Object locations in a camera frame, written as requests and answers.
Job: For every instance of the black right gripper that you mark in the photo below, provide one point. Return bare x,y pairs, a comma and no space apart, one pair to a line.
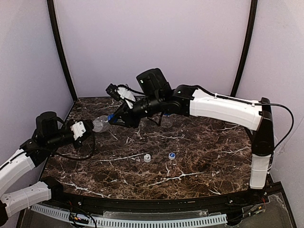
128,114

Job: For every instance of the white clear bottle cap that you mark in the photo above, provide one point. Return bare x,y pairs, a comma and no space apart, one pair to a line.
147,158

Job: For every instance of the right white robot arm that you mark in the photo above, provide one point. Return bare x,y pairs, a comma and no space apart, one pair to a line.
189,100

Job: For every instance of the black left corner post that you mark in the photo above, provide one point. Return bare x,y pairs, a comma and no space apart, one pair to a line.
60,50

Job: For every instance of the black right corner post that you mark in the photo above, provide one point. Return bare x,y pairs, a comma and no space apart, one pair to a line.
246,46

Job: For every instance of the blue label water bottle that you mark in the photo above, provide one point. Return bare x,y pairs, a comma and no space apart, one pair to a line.
167,120

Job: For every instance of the black front table rail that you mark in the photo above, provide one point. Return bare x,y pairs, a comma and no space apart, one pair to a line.
220,203

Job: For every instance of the small circuit board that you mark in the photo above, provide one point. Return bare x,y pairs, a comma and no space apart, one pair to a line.
78,218

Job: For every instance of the pepsi label bottle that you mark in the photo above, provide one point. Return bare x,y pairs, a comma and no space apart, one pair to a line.
101,124

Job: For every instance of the white slotted cable duct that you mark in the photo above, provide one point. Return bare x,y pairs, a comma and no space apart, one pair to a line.
109,219

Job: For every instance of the clear unlabeled plastic bottle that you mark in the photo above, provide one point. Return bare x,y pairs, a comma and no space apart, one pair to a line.
145,122

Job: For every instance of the white blue bottle cap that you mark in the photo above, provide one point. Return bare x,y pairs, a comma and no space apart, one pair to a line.
172,156

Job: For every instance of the black corner post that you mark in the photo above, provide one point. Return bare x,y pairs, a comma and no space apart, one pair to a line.
60,50
246,46

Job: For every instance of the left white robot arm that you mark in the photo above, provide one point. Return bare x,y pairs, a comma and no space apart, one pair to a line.
51,133

